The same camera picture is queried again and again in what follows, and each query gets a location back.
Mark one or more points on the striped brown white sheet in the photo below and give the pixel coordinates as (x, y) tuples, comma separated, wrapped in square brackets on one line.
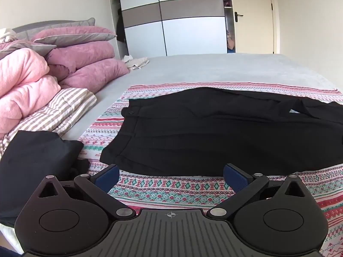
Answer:
[(59, 107)]

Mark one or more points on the pink grey duvet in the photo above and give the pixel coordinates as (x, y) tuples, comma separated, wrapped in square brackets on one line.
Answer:
[(18, 46)]

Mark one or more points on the white crumpled cloth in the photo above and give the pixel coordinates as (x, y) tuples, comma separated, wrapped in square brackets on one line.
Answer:
[(135, 62)]

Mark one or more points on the folded dark garment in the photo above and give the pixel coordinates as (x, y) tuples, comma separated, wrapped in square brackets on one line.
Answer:
[(34, 166)]

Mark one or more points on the white and grey wardrobe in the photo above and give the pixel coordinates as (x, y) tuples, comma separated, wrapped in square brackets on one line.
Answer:
[(176, 18)]

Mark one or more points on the black pants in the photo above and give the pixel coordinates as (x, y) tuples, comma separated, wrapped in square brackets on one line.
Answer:
[(203, 128)]

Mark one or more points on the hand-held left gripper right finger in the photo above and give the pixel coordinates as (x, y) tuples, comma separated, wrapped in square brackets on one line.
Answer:
[(235, 178)]

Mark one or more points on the red green patterned blanket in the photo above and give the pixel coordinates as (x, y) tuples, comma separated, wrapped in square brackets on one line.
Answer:
[(171, 190)]

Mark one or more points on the dark hanging garment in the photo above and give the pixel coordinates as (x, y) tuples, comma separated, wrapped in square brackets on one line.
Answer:
[(120, 26)]

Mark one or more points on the hanging clothes in wardrobe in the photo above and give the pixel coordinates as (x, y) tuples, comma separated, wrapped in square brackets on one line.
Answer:
[(230, 41)]

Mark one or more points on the purple pillow with grey underside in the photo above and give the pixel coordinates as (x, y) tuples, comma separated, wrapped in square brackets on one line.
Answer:
[(75, 34)]

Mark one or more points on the cream door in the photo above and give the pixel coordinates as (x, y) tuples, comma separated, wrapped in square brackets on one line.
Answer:
[(254, 18)]

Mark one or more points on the pink fluffy blanket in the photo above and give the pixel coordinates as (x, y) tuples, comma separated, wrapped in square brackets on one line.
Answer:
[(21, 85)]

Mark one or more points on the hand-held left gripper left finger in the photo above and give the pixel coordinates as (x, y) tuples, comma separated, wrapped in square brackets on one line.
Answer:
[(108, 178)]

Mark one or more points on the small black cloth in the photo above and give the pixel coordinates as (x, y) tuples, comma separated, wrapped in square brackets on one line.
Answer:
[(80, 167)]

